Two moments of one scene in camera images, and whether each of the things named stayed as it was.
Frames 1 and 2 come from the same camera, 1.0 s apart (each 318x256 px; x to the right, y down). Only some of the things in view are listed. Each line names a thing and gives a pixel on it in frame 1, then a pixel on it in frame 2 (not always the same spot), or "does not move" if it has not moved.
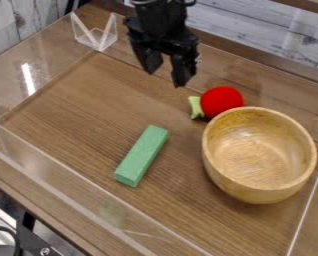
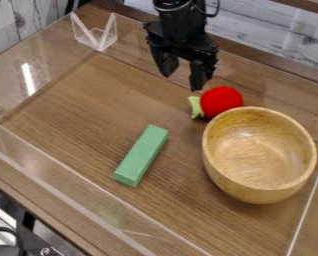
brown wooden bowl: [258, 152] does not move
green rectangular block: [139, 160] does not move
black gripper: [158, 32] → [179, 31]
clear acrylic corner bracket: [93, 37] does not move
